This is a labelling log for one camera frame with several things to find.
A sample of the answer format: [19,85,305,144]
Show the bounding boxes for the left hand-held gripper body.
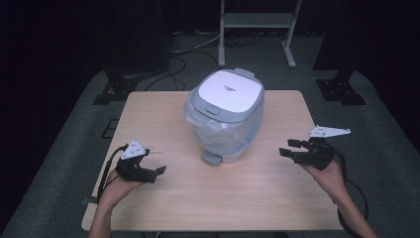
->
[115,140,158,184]

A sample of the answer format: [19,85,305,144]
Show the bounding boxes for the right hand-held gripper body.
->
[293,124,352,172]

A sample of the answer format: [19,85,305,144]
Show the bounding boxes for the grey pedal bin white lid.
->
[183,67,265,167]

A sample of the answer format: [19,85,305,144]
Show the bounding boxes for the person's left hand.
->
[98,169,147,207]

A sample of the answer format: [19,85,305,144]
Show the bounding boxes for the person's right hand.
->
[299,158,349,203]

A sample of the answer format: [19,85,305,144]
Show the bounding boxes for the dark floor outlet box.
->
[100,118,120,140]

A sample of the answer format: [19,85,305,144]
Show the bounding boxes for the clear plastic bin liner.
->
[183,88,263,157]

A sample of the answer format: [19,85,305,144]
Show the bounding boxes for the black stand base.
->
[315,67,368,106]
[92,69,140,106]

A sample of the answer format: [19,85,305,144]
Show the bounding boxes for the white metal stand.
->
[217,0,303,69]

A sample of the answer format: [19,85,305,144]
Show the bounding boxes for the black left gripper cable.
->
[96,144,129,204]

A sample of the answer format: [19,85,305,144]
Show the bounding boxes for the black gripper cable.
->
[96,144,129,204]
[325,142,369,238]

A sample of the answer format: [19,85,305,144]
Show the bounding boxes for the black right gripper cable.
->
[325,142,369,238]

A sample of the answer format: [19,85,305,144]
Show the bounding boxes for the black floor cables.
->
[144,31,222,92]

